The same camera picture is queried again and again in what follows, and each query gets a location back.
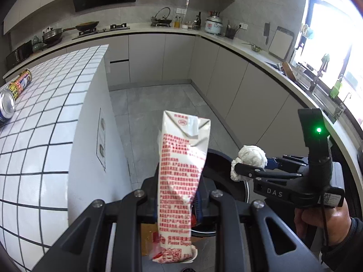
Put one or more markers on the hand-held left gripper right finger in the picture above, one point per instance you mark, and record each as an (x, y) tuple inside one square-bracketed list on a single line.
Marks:
[(209, 206)]

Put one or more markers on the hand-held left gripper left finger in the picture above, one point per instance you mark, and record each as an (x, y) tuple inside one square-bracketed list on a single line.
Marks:
[(139, 204)]

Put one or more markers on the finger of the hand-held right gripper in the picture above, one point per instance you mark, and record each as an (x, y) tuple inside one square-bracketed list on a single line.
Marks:
[(273, 163), (249, 170)]

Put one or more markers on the white tissue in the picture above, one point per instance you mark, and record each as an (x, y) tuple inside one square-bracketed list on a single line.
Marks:
[(251, 154)]

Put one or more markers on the black plastic bucket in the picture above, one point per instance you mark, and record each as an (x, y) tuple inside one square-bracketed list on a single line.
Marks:
[(224, 167)]

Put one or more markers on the white red print milk carton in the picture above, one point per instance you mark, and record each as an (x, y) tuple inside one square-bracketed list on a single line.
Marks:
[(178, 175)]

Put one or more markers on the person's right forearm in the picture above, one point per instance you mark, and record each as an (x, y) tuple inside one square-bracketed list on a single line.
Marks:
[(354, 240)]

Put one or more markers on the person's right hand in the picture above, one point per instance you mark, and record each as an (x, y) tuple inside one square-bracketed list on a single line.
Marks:
[(337, 221)]

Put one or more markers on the metal sink faucet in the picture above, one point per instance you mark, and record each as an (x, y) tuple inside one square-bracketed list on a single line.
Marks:
[(314, 82)]

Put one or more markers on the green dish soap bottle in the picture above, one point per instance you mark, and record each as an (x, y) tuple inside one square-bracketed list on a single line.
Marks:
[(335, 89)]

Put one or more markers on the small dish with greens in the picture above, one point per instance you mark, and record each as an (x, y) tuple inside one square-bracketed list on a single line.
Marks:
[(255, 48)]

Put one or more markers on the white tiled kitchen island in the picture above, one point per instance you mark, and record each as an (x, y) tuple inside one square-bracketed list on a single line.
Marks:
[(56, 119)]

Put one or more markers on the white cutting board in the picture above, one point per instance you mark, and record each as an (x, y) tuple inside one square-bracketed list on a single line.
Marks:
[(280, 44)]

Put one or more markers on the hanging cleaver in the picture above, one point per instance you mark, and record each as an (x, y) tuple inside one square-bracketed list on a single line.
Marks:
[(267, 32)]

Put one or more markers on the hanging cleaning cloths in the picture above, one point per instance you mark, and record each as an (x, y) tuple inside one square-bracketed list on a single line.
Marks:
[(307, 32)]

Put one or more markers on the black utensil holder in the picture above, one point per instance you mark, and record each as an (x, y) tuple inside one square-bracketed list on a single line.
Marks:
[(230, 34)]

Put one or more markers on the kitchen window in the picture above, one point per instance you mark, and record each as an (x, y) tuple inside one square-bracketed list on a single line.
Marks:
[(331, 34)]

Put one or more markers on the beige lower cabinets with counter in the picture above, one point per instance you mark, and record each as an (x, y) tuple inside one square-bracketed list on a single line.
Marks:
[(158, 56)]

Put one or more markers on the white rice cooker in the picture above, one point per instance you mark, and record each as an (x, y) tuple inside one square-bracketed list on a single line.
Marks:
[(212, 25)]

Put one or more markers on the dark glass bottle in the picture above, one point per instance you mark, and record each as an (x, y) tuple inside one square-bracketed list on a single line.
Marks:
[(198, 22)]

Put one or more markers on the yellow oil bottle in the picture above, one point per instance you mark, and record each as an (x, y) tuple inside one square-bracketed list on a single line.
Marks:
[(177, 24)]

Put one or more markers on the blue soda can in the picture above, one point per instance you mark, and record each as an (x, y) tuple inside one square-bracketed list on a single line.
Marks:
[(7, 104)]

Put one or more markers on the yellow red label can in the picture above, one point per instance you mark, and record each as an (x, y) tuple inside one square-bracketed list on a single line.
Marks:
[(21, 83)]

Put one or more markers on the black gas stove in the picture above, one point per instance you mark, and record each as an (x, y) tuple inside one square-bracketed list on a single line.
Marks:
[(113, 29)]

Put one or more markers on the frying pan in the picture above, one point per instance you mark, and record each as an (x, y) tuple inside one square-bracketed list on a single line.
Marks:
[(88, 26)]

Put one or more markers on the green ceramic jar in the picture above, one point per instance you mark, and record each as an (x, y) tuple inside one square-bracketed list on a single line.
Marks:
[(37, 46)]

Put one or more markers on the wok with glass lid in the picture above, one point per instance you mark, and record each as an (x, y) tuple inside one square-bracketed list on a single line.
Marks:
[(52, 36)]

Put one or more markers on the black microwave oven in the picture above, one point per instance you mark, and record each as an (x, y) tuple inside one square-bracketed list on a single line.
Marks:
[(18, 53)]

